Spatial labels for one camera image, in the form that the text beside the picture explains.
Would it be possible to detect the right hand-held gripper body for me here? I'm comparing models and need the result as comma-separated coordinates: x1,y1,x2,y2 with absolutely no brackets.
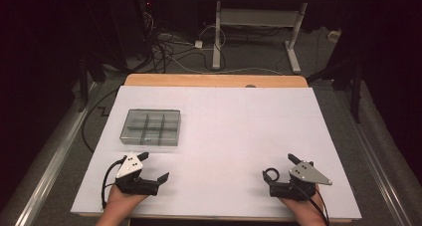
268,160,333,201

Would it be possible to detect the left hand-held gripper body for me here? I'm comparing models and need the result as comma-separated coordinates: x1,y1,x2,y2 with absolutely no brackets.
113,151,161,197

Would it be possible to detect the black ring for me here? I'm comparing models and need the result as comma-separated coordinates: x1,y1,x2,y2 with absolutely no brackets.
266,167,281,182

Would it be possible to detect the clear plastic compartment box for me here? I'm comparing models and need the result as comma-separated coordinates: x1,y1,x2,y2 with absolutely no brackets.
118,109,182,146

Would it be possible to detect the person's right hand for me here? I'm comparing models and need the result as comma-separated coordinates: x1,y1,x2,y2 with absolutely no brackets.
278,184,327,220

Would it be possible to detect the person's left hand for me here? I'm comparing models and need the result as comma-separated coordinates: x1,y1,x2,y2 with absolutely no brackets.
105,185,148,220

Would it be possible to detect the black stand leg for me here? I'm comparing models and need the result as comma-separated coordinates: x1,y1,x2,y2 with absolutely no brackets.
307,58,363,124
77,50,108,113

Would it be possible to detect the wooden table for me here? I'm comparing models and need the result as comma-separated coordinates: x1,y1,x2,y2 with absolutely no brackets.
123,74,310,89

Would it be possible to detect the small white box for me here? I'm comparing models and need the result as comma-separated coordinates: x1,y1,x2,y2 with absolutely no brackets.
327,30,342,43

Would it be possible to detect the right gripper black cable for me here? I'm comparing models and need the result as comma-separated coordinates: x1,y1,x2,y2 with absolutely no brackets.
298,182,331,226

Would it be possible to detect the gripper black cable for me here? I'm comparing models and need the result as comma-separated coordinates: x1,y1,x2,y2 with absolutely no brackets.
298,182,331,226
101,157,127,210

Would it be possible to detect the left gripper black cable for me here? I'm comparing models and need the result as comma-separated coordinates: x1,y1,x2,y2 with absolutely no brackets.
101,157,127,210

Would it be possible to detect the black floor cable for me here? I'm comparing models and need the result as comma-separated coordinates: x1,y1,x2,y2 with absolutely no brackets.
81,87,121,154

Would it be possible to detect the metal floor rail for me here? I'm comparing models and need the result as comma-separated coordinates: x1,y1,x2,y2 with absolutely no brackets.
13,82,103,226
332,86,416,226

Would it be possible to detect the tangle of black floor cables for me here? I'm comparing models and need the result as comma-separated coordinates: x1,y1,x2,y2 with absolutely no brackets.
140,0,230,75

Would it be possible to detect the white metal desk frame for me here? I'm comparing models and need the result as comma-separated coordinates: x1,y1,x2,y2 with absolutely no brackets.
198,0,353,75

